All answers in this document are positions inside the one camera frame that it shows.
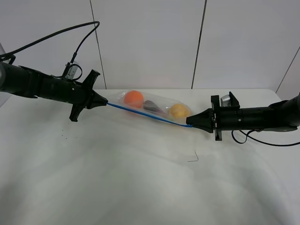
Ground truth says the dark purple eggplant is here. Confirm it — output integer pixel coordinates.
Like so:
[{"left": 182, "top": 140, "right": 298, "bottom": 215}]
[{"left": 143, "top": 100, "right": 166, "bottom": 116}]

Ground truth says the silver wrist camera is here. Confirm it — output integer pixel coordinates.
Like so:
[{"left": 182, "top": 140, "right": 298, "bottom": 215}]
[
  {"left": 220, "top": 95, "right": 232, "bottom": 107},
  {"left": 61, "top": 61, "right": 83, "bottom": 81}
]

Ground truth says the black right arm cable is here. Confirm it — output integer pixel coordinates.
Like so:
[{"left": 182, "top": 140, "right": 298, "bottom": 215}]
[{"left": 231, "top": 128, "right": 300, "bottom": 147}]

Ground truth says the orange fruit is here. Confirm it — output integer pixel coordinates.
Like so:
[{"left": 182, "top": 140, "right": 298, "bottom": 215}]
[{"left": 124, "top": 90, "right": 144, "bottom": 108}]

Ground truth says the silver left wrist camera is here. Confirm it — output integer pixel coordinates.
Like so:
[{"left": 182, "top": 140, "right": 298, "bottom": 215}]
[{"left": 61, "top": 61, "right": 83, "bottom": 81}]

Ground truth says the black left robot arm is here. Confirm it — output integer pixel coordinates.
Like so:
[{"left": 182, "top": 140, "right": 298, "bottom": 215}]
[{"left": 0, "top": 62, "right": 108, "bottom": 122}]

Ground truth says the yellow fruit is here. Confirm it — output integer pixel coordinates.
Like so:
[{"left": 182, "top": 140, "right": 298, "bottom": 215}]
[{"left": 168, "top": 104, "right": 191, "bottom": 119}]

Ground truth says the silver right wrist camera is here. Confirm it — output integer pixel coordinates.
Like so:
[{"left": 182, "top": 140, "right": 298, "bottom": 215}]
[{"left": 220, "top": 95, "right": 232, "bottom": 107}]

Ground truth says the clear blue-zip plastic bag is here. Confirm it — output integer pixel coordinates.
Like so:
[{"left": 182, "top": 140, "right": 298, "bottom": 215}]
[{"left": 107, "top": 90, "right": 192, "bottom": 128}]

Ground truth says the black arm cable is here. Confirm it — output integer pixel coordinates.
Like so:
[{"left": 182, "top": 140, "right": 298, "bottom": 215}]
[
  {"left": 0, "top": 21, "right": 100, "bottom": 65},
  {"left": 231, "top": 128, "right": 300, "bottom": 147}
]

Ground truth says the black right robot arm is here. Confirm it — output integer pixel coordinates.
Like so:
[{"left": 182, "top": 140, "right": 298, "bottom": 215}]
[{"left": 186, "top": 92, "right": 300, "bottom": 141}]

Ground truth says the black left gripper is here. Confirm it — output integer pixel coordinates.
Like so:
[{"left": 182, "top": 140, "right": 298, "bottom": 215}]
[{"left": 69, "top": 70, "right": 108, "bottom": 121}]

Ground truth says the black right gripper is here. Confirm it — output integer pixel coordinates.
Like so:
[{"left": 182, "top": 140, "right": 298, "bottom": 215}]
[{"left": 186, "top": 91, "right": 240, "bottom": 141}]

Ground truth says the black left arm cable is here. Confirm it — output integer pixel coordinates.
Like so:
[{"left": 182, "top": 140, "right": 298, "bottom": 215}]
[{"left": 0, "top": 21, "right": 100, "bottom": 65}]

